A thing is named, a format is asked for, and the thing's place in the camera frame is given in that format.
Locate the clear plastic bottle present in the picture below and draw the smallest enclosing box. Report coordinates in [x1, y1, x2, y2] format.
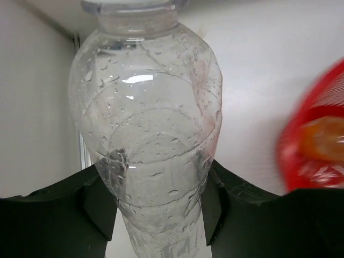
[68, 1, 223, 257]

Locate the left aluminium frame rail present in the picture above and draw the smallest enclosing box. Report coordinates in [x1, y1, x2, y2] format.
[72, 33, 92, 169]

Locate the orange plastic bottle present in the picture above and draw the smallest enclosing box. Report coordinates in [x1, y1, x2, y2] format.
[299, 116, 343, 162]

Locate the red mesh plastic bin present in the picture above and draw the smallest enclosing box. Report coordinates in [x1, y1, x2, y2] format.
[276, 60, 343, 192]

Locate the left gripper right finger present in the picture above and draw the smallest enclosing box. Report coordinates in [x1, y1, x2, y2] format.
[201, 161, 343, 258]

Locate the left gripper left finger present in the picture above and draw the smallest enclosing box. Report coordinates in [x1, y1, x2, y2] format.
[1, 166, 117, 257]

